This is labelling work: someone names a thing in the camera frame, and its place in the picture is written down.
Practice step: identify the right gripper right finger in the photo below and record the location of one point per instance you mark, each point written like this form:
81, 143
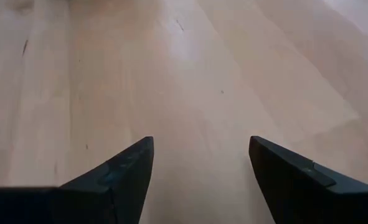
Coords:
295, 193

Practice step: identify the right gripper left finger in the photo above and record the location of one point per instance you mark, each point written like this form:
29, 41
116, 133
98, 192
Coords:
118, 186

